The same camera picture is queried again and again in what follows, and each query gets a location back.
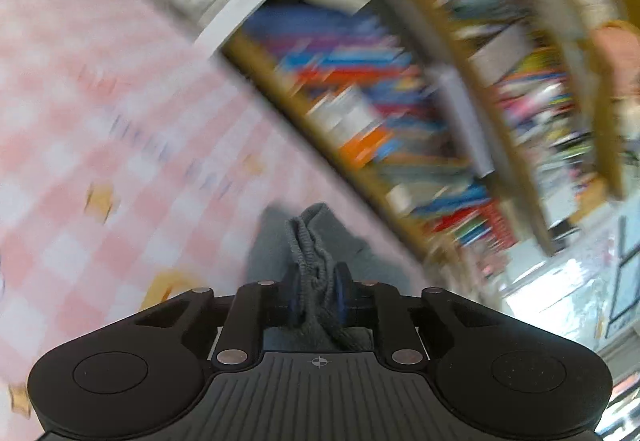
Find grey knit garment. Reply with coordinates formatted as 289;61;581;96
245;203;411;352

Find pink checkered cartoon table mat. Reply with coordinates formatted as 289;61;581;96
1;0;423;440

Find wooden bookshelf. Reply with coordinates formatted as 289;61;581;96
221;0;636;276

